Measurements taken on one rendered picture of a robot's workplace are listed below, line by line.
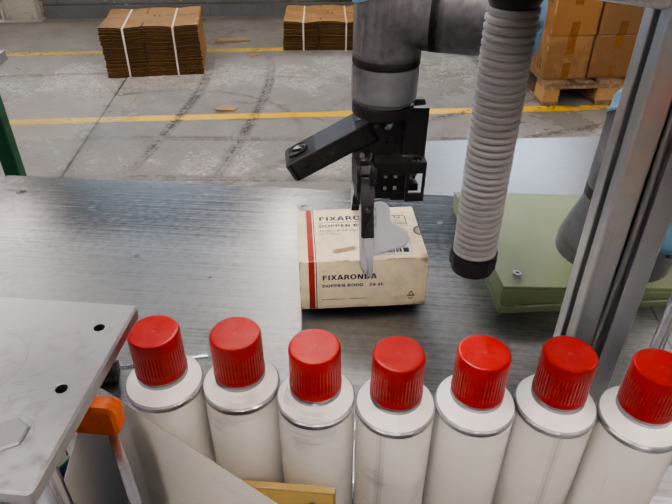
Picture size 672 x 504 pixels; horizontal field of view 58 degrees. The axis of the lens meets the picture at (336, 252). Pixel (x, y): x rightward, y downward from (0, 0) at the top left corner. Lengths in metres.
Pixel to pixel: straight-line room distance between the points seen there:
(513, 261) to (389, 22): 0.37
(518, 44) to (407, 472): 0.27
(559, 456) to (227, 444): 0.22
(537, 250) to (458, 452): 0.51
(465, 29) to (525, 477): 0.41
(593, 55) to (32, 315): 3.78
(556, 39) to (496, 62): 3.46
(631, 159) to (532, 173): 0.71
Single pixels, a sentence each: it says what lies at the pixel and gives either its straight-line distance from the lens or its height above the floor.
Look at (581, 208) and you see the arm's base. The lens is 0.88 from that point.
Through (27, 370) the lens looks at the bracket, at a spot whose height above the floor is 1.14.
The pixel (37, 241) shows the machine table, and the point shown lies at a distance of 1.03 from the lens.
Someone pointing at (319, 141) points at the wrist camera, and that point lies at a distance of 0.72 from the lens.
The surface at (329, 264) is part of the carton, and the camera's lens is 0.74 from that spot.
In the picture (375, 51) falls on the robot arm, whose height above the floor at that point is 1.16.
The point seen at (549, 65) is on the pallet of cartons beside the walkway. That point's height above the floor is 0.23.
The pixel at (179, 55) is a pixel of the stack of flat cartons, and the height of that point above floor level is 0.13.
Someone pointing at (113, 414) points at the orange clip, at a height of 1.09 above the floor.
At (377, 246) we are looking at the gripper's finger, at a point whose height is 0.94.
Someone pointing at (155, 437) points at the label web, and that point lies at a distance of 0.39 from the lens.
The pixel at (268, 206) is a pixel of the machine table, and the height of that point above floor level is 0.83.
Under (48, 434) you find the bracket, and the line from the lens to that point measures 0.28.
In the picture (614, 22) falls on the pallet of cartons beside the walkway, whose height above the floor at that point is 0.46.
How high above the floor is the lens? 1.34
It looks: 35 degrees down
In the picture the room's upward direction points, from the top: straight up
